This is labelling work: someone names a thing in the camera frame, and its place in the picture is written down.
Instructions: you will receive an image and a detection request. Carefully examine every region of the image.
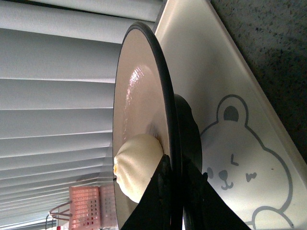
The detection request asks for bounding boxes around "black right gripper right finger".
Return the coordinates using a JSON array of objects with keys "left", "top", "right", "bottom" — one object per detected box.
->
[{"left": 183, "top": 158, "right": 249, "bottom": 230}]

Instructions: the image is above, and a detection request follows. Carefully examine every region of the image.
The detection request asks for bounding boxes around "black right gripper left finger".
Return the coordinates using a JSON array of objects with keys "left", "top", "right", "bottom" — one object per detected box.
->
[{"left": 121, "top": 155, "right": 172, "bottom": 230}]

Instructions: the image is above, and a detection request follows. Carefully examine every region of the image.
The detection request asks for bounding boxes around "white steamed bun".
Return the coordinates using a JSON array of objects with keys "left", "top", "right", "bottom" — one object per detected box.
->
[{"left": 113, "top": 134, "right": 164, "bottom": 203}]

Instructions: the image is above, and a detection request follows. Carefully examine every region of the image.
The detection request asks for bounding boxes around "tan plate with black rim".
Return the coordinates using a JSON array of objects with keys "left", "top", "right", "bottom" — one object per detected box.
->
[{"left": 112, "top": 22, "right": 202, "bottom": 230}]

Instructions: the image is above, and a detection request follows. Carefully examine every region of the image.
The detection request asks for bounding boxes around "cream bear print tray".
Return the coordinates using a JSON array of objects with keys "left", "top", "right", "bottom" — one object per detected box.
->
[{"left": 155, "top": 0, "right": 307, "bottom": 230}]

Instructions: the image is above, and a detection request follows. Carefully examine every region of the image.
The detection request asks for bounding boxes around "pink plastic crate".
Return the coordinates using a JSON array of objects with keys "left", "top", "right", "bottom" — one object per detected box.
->
[{"left": 69, "top": 184, "right": 118, "bottom": 230}]

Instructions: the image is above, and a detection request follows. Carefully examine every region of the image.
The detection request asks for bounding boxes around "grey pleated curtain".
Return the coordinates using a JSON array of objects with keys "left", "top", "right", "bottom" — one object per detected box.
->
[{"left": 0, "top": 0, "right": 163, "bottom": 230}]

